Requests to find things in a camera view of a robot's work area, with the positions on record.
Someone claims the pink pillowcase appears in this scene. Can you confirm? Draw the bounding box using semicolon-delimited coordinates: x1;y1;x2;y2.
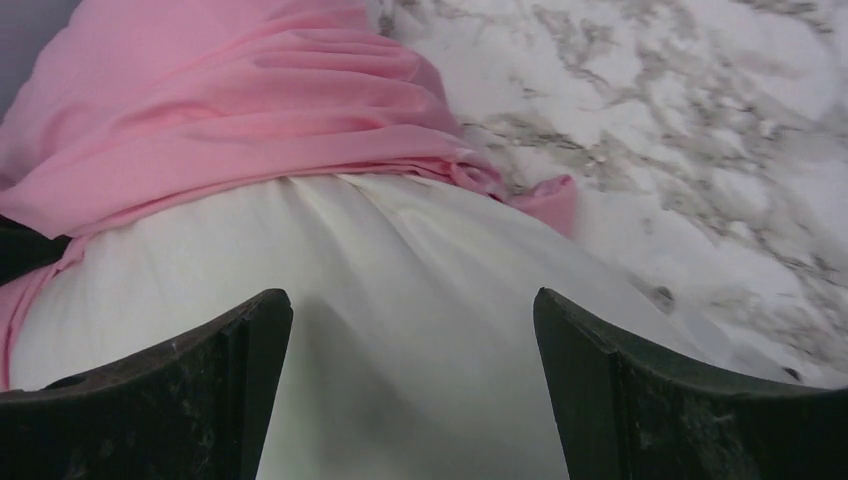
1;1;574;389

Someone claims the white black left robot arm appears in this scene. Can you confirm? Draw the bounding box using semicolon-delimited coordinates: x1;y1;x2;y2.
0;217;71;285

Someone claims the white pillow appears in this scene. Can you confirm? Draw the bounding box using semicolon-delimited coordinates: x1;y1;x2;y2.
8;175;787;479

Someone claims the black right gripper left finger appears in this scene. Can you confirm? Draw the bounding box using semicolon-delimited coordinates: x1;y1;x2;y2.
1;289;293;479

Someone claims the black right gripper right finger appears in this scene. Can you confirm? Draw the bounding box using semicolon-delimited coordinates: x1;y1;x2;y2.
533;288;847;479

